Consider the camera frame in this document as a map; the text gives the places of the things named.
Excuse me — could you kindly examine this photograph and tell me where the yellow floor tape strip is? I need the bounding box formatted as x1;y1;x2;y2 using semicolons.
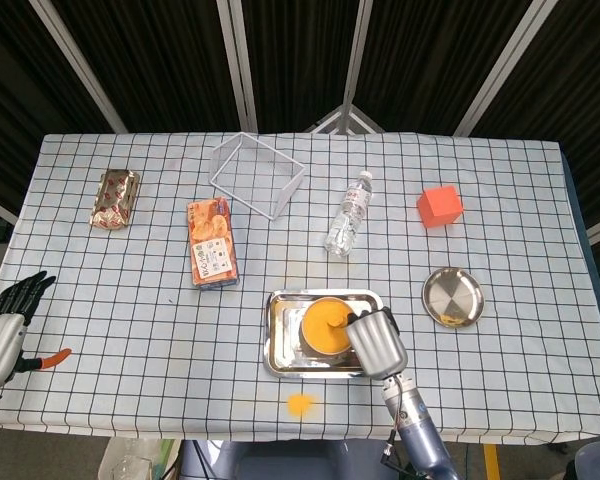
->
482;443;501;480

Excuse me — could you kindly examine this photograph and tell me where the small yellow powder pile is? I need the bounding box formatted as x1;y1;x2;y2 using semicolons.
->
285;393;317;417

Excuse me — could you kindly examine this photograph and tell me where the clear plastic bag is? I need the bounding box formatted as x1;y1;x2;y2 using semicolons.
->
98;437;181;480

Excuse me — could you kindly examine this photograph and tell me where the dark blue table undercloth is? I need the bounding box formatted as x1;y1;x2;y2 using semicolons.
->
562;144;600;291

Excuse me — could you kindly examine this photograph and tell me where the clear plastic water bottle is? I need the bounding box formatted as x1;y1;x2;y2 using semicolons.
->
323;170;373;258

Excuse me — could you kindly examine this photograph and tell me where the gold foil snack packet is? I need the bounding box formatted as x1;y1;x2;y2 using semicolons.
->
89;168;141;231

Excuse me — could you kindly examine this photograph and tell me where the rectangular steel tray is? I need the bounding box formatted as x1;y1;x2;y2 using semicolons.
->
263;288;387;380

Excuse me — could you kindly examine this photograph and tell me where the beige bowl of yellow powder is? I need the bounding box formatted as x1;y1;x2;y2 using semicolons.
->
299;296;361;357

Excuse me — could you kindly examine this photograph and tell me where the orange foam cube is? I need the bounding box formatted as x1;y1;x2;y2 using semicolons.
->
416;184;464;230

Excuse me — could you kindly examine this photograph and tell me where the white black-grid tablecloth table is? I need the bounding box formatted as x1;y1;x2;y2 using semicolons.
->
0;130;600;448

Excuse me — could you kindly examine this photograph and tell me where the orange blue cookie box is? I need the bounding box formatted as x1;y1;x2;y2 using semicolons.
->
186;195;241;291

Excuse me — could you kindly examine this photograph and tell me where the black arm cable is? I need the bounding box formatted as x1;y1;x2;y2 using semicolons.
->
382;379;416;466

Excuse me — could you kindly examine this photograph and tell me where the white triangular screen foot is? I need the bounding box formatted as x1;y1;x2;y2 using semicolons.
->
304;103;387;134

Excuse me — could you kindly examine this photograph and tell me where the white wire mesh basket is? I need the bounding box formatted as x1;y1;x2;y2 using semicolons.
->
209;131;306;222

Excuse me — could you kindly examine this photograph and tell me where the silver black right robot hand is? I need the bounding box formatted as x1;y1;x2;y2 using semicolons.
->
346;305;410;380

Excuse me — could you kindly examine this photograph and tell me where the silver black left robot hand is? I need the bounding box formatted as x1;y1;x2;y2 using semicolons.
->
0;271;73;387

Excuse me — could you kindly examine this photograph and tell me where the black screen panel white frame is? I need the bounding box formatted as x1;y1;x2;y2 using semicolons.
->
467;0;600;246
0;0;129;221
44;0;259;135
344;0;551;136
219;0;374;135

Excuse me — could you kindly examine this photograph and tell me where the round steel plate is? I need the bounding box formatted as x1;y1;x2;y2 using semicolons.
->
421;267;485;329

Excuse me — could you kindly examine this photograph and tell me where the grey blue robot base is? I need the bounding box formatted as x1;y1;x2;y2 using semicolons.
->
179;439;401;480

